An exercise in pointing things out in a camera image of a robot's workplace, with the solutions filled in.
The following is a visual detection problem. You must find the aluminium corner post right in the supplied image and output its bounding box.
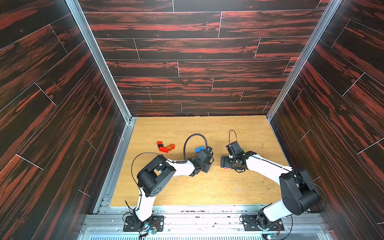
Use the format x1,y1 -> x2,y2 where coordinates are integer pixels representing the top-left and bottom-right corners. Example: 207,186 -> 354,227
266,0 -> 342,122

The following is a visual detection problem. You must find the red 2x4 lego brick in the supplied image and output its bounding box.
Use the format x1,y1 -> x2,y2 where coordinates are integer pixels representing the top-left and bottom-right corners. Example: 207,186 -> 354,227
159,147 -> 170,153

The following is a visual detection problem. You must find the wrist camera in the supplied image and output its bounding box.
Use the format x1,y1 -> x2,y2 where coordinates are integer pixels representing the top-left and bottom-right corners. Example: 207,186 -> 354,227
226,142 -> 245,159
198,150 -> 213,164

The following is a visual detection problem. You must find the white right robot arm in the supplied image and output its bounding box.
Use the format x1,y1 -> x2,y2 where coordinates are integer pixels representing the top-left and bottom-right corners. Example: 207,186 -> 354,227
221,151 -> 321,229

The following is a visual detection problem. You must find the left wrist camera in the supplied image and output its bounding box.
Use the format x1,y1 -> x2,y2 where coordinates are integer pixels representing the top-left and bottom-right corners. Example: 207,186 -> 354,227
198,150 -> 213,164

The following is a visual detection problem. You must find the aluminium front rail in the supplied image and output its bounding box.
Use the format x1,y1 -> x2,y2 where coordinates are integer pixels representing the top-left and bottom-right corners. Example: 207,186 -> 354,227
78,205 -> 335,240

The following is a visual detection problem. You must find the aluminium corner post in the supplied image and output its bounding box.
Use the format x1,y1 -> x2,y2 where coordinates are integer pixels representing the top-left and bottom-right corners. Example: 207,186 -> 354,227
65,0 -> 133,123
266,0 -> 342,122

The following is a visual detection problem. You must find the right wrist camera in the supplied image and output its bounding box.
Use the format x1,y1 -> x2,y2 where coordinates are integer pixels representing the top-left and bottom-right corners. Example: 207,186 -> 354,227
226,142 -> 245,159

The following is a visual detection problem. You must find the light blue lego plate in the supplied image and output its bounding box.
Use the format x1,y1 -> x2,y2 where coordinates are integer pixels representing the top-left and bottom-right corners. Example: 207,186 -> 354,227
195,146 -> 205,153

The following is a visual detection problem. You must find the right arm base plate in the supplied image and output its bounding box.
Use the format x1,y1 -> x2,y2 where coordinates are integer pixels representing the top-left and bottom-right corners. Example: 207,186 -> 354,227
239,214 -> 285,232

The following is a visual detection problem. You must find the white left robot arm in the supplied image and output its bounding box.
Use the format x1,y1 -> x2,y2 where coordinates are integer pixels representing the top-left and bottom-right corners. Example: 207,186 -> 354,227
133,151 -> 214,225

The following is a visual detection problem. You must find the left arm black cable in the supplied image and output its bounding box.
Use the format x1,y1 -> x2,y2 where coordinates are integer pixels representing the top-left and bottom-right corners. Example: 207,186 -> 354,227
124,133 -> 208,217

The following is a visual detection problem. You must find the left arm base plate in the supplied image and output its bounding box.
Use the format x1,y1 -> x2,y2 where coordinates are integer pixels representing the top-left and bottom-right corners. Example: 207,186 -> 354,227
123,215 -> 165,235

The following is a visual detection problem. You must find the aluminium corner post left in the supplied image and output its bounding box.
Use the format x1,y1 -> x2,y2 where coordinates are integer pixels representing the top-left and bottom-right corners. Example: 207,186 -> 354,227
65,0 -> 133,123

